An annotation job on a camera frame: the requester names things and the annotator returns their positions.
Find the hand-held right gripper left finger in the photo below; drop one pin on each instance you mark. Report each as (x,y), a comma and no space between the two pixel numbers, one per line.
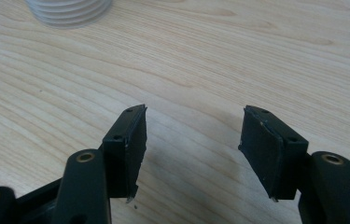
(123,161)

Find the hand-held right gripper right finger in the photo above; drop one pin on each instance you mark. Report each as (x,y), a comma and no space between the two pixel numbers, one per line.
(266,155)

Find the stack of clear plastic cups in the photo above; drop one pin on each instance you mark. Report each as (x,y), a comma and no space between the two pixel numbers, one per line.
(70,11)

